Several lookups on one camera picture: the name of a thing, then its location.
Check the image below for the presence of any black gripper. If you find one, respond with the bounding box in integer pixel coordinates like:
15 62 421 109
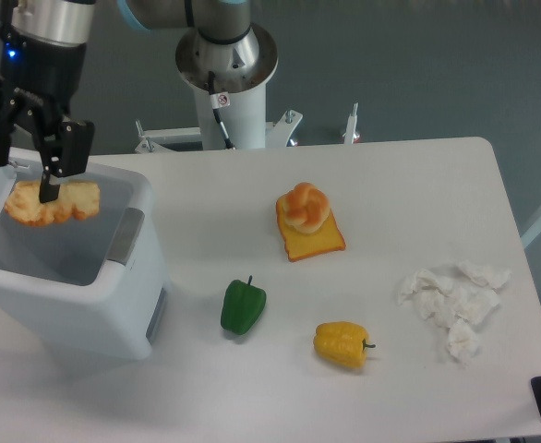
0 35 95 203

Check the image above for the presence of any pale square bread piece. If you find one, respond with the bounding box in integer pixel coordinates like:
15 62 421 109
4 181 101 227

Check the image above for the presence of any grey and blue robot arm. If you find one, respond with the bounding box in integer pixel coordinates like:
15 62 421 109
0 1 259 203

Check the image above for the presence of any white trash can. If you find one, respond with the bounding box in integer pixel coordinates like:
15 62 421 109
0 148 172 360

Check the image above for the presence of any knotted round bread roll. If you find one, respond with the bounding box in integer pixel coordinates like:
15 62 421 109
279 182 331 234

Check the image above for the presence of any green bell pepper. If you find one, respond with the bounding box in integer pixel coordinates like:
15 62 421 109
220 275 267 336

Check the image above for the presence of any orange toast slice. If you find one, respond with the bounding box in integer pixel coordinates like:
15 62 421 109
275 196 346 262

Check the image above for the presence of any yellow bell pepper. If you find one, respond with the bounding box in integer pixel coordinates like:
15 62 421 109
313 321 376 369

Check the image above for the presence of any crumpled white tissue paper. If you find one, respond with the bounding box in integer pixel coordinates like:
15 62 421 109
396 259 512 366

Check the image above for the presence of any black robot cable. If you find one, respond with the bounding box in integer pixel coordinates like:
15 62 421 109
207 71 237 151

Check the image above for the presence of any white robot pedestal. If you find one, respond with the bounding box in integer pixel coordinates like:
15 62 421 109
175 23 278 150

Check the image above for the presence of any white table frame bracket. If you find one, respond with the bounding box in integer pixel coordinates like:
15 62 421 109
134 103 364 155

